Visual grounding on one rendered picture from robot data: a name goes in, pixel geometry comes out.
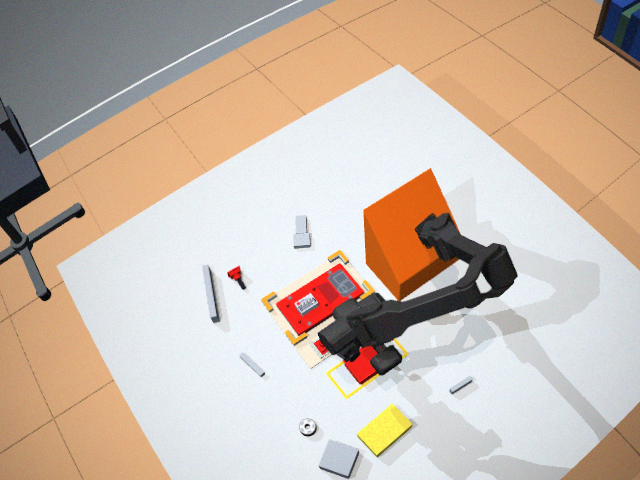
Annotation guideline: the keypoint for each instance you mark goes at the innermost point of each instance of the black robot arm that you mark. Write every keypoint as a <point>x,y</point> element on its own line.
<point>386,320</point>

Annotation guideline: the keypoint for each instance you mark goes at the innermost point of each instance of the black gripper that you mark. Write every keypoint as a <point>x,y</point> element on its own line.
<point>387,357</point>

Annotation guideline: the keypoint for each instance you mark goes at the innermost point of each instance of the small black tyre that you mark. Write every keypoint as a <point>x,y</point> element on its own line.
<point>307,422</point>

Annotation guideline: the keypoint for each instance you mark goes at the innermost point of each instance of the yellow flat rectangular block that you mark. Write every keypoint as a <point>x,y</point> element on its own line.
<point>384,430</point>

